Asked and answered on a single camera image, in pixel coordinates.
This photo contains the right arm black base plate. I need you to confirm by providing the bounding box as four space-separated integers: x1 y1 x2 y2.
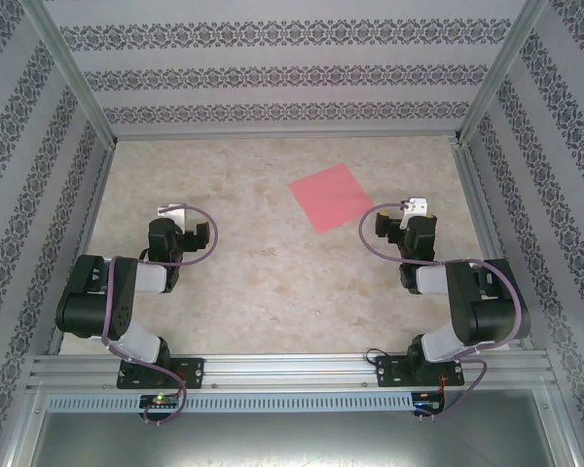
375 354 466 389

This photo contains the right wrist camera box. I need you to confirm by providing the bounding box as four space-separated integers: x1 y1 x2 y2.
399 197 428 230

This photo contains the aluminium mounting rail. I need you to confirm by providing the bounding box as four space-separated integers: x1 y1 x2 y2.
26 352 561 391

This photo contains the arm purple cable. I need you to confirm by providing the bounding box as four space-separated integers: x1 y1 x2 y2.
100 204 220 427
359 199 525 420

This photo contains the slotted grey cable duct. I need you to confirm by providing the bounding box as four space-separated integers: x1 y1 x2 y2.
46 391 416 413

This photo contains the circuit board with green light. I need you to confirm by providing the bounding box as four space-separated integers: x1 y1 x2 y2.
139 394 180 409

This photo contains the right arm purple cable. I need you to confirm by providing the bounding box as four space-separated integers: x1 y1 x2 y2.
359 199 525 420

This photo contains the aluminium side rail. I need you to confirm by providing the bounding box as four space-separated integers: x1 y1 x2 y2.
450 140 534 351
46 145 117 355

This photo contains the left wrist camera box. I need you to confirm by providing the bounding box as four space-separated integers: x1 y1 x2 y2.
157 202 188 233

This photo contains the aluminium rear rail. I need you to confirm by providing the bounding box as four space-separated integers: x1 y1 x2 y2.
112 129 462 144

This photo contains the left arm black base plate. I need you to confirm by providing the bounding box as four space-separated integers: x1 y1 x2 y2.
116 357 206 390

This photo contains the sheet metal panel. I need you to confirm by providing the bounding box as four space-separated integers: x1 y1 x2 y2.
9 388 583 467

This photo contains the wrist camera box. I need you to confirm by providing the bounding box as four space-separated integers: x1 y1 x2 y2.
157 202 188 233
399 197 428 230

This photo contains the aluminium frame post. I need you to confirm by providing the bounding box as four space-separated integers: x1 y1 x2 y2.
453 0 551 145
18 0 118 150

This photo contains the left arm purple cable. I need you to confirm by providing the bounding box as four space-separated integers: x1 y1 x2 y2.
100 204 220 427

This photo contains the pink cloth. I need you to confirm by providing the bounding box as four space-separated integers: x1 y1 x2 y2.
287 162 375 236

